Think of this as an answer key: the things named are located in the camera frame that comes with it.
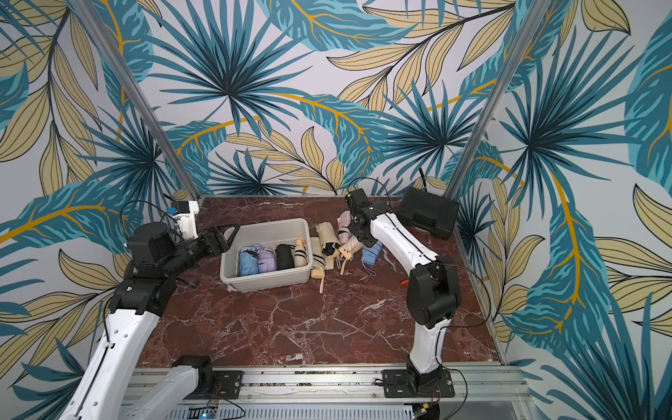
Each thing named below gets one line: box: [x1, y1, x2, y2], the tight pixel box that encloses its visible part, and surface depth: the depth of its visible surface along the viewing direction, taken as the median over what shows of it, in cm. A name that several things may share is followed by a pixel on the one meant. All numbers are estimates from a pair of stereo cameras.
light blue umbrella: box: [239, 245, 259, 276], surface depth 95 cm
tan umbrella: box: [336, 236, 364, 276], surface depth 90 cm
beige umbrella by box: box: [315, 220, 342, 257], surface depth 102 cm
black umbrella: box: [274, 244, 295, 271], surface depth 100 cm
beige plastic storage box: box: [219, 217, 314, 294], surface depth 91 cm
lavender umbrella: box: [256, 245, 278, 273], surface depth 97 cm
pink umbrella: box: [336, 210, 351, 245], surface depth 106 cm
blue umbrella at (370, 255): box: [361, 240, 383, 266], surface depth 100 cm
